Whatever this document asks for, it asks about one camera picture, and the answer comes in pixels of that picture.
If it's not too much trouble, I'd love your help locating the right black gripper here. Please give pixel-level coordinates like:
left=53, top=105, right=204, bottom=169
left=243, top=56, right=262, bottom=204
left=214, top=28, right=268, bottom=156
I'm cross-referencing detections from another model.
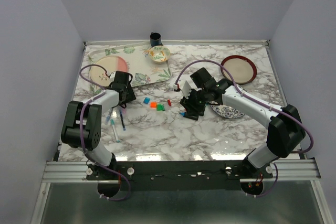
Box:
left=179, top=87, right=208, bottom=118

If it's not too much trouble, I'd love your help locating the blue capped black highlighter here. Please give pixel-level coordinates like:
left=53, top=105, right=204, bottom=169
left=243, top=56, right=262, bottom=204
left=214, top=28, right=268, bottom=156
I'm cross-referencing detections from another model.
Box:
left=180, top=112, right=198, bottom=121

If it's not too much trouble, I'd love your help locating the blue highlighter cap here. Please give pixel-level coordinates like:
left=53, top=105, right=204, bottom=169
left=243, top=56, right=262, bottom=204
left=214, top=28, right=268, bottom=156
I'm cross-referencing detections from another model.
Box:
left=143, top=97, right=150, bottom=104

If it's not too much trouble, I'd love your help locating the purple capped highlighter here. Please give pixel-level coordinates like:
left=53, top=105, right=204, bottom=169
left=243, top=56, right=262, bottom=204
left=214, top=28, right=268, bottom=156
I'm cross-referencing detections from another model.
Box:
left=105, top=108, right=114, bottom=125

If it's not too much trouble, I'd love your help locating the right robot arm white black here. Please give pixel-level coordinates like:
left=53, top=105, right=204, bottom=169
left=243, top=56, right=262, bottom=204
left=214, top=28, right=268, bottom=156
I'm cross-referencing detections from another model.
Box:
left=174, top=68, right=306, bottom=178

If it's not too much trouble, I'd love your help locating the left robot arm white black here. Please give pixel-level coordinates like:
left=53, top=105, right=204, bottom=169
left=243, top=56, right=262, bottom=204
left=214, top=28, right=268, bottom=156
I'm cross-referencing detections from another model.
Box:
left=61, top=71, right=136, bottom=179

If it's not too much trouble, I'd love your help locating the light blue clear pen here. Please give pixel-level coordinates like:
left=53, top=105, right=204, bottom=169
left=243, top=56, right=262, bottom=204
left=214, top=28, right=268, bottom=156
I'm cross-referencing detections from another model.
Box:
left=110, top=119, right=120, bottom=143

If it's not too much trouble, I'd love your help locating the pink cream round plate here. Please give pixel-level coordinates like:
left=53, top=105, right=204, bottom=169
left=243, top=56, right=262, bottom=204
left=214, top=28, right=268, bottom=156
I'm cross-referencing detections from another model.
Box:
left=89, top=56, right=129, bottom=87

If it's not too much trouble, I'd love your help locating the floral leaf serving tray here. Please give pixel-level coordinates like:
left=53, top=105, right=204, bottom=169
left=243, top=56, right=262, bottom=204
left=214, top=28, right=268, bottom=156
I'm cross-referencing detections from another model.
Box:
left=82, top=42, right=173, bottom=87

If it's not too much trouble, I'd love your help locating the blue floral white plate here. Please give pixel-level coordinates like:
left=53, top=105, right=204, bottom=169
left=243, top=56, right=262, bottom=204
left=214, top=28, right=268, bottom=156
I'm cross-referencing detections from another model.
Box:
left=210, top=104, right=245, bottom=119

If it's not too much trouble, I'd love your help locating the floral ceramic bowl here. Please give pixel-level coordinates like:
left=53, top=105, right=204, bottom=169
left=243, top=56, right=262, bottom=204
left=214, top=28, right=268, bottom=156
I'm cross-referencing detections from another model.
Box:
left=149, top=46, right=171, bottom=64

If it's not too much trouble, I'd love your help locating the dark blue mug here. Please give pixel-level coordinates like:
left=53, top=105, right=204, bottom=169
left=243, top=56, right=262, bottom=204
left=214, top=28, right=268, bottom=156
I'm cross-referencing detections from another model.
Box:
left=150, top=32, right=162, bottom=47

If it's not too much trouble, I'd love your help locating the red rimmed beige plate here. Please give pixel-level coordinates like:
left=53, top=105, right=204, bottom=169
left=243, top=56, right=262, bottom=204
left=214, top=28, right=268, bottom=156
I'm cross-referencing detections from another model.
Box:
left=221, top=55, right=257, bottom=84

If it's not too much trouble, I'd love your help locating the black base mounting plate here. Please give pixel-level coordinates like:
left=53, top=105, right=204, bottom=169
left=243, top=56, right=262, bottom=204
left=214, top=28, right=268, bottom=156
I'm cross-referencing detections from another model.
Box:
left=86, top=160, right=273, bottom=191

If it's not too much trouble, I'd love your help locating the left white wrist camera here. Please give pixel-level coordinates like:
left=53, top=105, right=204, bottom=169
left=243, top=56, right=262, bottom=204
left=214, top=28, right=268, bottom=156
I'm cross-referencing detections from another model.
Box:
left=109, top=71, right=116, bottom=81

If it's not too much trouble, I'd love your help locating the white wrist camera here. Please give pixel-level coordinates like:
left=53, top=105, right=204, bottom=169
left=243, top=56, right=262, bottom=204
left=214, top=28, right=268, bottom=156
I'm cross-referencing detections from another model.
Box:
left=109, top=71, right=116, bottom=81
left=173, top=81, right=196, bottom=99

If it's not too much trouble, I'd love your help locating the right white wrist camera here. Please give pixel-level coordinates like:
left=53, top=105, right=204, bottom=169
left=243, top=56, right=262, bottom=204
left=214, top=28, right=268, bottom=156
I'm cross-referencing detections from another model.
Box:
left=173, top=81, right=196, bottom=99

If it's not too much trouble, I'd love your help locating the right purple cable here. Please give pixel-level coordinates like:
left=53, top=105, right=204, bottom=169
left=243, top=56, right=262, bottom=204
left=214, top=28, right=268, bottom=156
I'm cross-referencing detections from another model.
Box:
left=175, top=60, right=314, bottom=198

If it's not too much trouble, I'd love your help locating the aluminium frame rail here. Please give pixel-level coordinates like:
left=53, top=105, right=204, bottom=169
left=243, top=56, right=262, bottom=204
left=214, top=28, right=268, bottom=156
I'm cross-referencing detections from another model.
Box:
left=42, top=159, right=321, bottom=183

